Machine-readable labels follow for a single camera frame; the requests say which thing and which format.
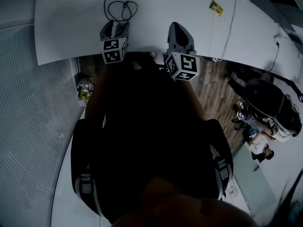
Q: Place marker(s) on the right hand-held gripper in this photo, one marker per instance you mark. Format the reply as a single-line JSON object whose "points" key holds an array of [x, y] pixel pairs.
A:
{"points": [[188, 65]]}

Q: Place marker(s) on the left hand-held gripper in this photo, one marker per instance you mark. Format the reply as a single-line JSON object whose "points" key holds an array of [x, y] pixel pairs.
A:
{"points": [[112, 53]]}

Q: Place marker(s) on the person's right forearm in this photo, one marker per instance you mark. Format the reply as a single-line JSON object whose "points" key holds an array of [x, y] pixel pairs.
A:
{"points": [[196, 103]]}

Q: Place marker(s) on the person's left forearm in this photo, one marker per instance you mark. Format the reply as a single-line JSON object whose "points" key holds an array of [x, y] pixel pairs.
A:
{"points": [[93, 96]]}

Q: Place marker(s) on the yellow card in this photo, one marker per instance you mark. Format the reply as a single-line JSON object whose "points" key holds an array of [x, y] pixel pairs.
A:
{"points": [[216, 8]]}

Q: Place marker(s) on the small waste bin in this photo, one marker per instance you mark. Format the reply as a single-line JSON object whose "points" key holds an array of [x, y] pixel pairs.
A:
{"points": [[84, 91]]}

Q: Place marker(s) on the person's black clothing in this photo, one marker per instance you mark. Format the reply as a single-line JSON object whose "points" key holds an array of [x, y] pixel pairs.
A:
{"points": [[146, 131]]}

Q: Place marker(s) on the black office chair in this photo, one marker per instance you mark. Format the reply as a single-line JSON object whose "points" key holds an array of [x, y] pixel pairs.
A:
{"points": [[262, 96]]}

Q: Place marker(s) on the black curved bar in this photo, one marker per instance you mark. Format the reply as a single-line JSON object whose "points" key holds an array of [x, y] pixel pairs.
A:
{"points": [[293, 89]]}

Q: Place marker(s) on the white window blinds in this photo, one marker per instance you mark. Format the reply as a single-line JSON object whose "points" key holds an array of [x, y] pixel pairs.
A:
{"points": [[28, 126]]}

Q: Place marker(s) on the grey pen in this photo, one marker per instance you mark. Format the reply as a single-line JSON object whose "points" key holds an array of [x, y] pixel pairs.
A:
{"points": [[255, 169]]}

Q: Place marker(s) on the frosted glass desk divider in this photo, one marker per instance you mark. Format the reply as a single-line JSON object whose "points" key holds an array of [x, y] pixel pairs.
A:
{"points": [[253, 183]]}

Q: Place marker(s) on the red and white card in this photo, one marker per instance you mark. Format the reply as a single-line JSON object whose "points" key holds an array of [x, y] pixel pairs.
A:
{"points": [[232, 192]]}

